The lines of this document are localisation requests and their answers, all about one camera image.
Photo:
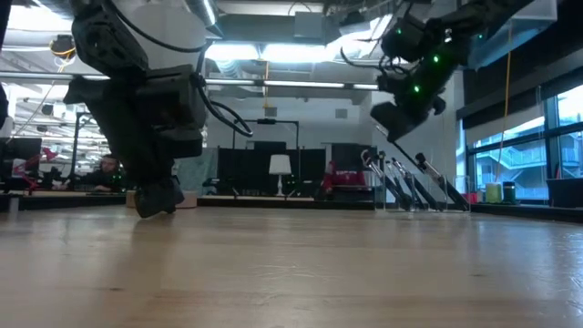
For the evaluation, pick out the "long tube ceiling light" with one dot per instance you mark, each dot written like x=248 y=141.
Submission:
x=300 y=84

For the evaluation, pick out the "green cup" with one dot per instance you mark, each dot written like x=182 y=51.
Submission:
x=493 y=193

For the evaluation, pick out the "fluffy white-tip makeup brush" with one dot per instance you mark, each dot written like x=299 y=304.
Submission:
x=375 y=169

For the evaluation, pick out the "red container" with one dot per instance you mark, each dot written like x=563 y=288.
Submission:
x=471 y=198

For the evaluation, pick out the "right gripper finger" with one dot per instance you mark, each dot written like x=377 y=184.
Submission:
x=398 y=120

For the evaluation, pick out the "silver ceiling duct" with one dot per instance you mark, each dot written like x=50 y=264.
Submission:
x=211 y=13

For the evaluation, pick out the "black gantry frame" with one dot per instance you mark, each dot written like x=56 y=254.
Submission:
x=266 y=121

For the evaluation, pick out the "grey ceiling box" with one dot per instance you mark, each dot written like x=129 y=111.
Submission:
x=309 y=25

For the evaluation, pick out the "white cylindrical cup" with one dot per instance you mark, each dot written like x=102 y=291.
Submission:
x=177 y=27

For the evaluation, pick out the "flat-head black makeup brush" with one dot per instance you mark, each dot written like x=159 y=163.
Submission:
x=409 y=191

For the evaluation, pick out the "red articulated desk lamp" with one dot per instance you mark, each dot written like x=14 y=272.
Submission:
x=49 y=155

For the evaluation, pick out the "black metal stand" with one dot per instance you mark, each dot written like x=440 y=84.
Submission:
x=75 y=150

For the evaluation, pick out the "clear acrylic organizer container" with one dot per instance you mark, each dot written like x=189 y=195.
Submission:
x=462 y=180

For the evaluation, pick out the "window with dark frame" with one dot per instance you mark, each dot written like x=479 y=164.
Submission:
x=524 y=164

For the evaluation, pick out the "dark cup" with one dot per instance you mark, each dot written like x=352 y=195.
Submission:
x=509 y=193

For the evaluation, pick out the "black partition panel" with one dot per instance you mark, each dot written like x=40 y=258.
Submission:
x=246 y=168

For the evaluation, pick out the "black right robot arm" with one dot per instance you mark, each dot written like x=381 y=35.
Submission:
x=492 y=18

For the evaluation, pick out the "tiny-head thin makeup brush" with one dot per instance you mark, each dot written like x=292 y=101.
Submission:
x=405 y=154

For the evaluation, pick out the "small white table lamp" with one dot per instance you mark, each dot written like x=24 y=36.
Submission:
x=279 y=164

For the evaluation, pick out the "black computer monitor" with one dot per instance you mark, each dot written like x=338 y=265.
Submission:
x=20 y=148

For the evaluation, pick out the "grey wall vent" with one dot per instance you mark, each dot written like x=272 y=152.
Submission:
x=270 y=111
x=341 y=113

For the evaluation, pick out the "person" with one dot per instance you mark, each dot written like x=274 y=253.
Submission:
x=341 y=175
x=107 y=175

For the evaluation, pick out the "grey-green cloth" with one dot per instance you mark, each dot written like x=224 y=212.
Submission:
x=205 y=168

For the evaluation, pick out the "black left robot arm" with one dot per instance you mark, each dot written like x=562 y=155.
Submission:
x=105 y=41

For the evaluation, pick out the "small grey peg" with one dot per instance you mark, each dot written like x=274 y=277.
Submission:
x=13 y=207

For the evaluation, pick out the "black bin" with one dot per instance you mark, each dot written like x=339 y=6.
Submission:
x=565 y=193

